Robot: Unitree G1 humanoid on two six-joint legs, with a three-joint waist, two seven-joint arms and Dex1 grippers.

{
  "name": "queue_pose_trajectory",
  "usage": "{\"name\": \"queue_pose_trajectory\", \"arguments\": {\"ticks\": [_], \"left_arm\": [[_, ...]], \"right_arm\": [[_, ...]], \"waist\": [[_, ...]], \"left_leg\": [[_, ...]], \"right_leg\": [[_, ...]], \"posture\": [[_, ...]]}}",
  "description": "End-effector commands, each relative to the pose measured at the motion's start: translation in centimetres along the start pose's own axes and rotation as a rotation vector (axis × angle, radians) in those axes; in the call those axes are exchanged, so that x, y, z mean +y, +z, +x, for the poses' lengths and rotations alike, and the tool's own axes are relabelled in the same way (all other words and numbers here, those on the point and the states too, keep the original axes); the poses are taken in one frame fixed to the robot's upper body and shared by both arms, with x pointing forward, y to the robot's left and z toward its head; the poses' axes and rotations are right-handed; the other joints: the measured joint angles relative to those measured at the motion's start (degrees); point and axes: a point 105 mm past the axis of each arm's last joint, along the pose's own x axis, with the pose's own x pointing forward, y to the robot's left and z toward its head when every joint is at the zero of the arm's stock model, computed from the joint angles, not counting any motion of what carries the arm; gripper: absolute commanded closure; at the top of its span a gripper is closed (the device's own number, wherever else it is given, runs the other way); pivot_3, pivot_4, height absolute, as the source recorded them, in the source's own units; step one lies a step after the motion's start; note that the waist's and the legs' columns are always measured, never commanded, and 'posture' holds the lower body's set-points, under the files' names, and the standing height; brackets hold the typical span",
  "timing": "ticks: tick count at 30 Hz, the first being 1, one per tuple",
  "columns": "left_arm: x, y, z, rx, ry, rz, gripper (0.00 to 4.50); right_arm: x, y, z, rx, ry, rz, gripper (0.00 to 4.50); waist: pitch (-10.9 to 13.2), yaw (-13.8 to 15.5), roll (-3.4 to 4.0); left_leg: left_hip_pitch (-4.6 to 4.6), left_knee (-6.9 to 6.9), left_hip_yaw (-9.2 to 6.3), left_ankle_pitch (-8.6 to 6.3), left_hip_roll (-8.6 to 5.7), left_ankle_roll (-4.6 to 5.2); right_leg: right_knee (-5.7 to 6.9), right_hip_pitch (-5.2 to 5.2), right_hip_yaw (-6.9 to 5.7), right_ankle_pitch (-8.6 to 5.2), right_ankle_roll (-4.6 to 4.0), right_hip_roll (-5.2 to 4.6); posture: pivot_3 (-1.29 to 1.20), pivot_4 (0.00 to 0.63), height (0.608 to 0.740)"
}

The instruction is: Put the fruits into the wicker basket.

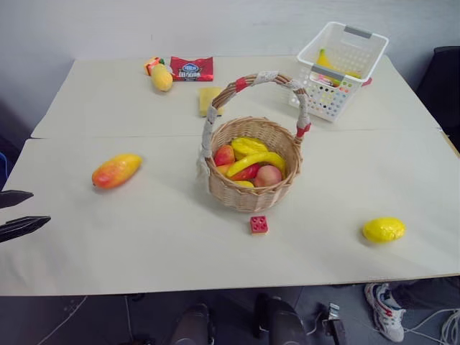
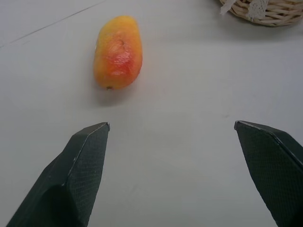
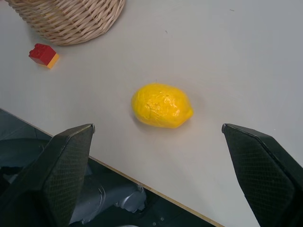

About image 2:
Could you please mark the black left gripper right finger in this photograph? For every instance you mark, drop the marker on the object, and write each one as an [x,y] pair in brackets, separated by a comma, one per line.
[274,170]

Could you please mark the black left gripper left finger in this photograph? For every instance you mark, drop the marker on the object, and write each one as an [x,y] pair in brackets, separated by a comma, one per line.
[78,175]

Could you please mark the woven wicker basket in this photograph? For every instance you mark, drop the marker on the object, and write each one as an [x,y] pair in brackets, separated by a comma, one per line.
[262,10]

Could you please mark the yellow-red mango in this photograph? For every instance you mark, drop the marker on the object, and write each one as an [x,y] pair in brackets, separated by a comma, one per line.
[118,53]

